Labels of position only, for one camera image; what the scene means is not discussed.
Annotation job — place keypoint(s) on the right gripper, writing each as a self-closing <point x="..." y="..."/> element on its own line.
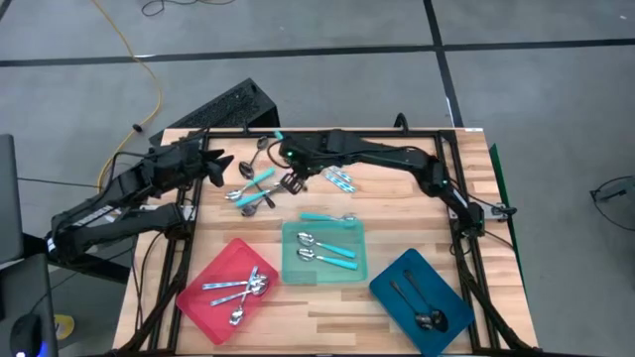
<point x="302" y="151"/>

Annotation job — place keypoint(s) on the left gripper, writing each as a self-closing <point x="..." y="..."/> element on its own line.
<point x="178" y="166"/>

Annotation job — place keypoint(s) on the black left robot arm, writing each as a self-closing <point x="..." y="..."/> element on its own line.
<point x="119" y="228"/>

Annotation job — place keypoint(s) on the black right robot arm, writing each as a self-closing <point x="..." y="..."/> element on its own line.
<point x="397" y="156"/>

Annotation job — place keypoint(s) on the plain silver spoon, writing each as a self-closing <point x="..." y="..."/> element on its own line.
<point x="248" y="210"/>

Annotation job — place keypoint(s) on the teal translucent plastic bin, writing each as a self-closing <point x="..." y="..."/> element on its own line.
<point x="297" y="275"/>

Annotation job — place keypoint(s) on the pink-red plastic bin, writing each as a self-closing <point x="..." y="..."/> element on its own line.
<point x="208" y="317"/>

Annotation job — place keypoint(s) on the black floor beam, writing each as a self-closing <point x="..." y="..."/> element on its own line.
<point x="99" y="270"/>

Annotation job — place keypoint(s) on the blue plastic bin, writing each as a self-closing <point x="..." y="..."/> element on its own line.
<point x="436" y="287"/>

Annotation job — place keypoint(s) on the grey monitor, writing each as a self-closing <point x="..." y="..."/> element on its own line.
<point x="10" y="198"/>

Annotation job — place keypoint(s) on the black desk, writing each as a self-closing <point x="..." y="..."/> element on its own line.
<point x="30" y="287"/>

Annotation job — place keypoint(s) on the black computer mouse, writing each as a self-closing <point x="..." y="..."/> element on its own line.
<point x="25" y="334"/>

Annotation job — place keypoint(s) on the black aluminium table frame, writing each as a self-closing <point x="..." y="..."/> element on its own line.
<point x="238" y="133"/>

